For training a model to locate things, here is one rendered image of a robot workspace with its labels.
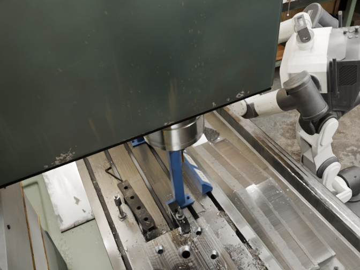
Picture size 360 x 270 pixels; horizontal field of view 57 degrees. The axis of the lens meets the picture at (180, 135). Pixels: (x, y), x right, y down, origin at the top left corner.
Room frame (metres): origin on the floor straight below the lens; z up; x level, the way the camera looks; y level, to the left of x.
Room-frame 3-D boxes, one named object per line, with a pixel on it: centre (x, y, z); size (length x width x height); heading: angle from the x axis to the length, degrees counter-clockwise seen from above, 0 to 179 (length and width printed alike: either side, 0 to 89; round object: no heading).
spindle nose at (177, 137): (0.66, 0.02, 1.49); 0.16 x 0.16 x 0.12
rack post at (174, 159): (0.84, 0.03, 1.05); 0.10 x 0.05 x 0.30; 112
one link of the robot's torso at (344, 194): (1.30, -0.88, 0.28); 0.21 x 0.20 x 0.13; 112
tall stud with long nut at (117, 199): (0.80, 0.26, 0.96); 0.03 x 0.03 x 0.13
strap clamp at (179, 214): (0.70, 0.03, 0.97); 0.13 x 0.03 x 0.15; 22
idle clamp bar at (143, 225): (0.81, 0.20, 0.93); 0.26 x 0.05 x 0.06; 27
